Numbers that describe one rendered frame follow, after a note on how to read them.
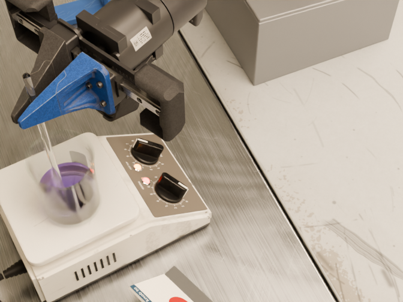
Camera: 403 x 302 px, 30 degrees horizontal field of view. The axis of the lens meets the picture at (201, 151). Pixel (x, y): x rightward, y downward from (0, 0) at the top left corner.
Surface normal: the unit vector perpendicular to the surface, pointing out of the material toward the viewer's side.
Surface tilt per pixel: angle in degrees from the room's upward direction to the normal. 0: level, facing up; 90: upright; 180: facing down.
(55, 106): 90
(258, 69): 90
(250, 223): 0
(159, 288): 40
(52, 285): 90
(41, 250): 0
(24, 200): 0
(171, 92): 45
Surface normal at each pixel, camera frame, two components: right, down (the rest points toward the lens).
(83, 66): -0.22, -0.32
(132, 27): 0.47, -0.11
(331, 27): 0.40, 0.75
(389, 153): 0.00, -0.58
